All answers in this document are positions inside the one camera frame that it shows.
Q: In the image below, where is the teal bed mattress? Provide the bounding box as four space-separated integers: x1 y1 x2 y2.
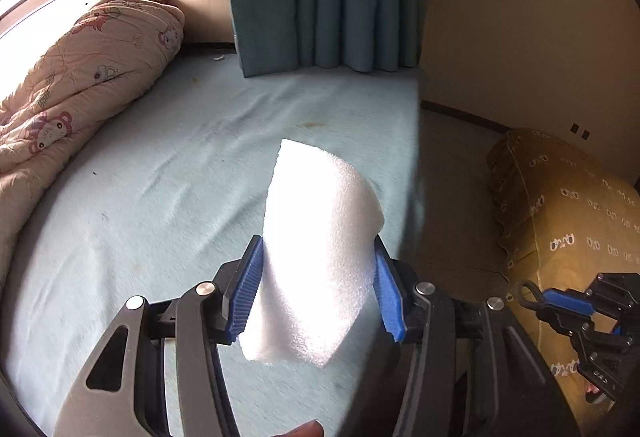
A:
0 51 427 437

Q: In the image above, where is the black item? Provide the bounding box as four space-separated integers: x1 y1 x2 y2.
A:
517 280 549 318

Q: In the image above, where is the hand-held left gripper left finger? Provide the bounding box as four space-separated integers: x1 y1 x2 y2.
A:
52 236 264 437

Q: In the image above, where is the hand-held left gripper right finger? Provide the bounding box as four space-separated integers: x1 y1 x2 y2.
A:
373 235 584 437

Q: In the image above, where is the person's left hand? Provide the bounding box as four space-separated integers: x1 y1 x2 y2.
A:
270 420 325 437

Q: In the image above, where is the pink printed quilt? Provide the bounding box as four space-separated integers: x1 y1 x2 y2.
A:
0 0 185 289

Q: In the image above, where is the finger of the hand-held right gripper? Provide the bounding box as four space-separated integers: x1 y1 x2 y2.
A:
542 272 640 318
537 309 640 359

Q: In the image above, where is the white foam sheet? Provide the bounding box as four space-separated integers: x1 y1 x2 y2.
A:
239 138 387 369

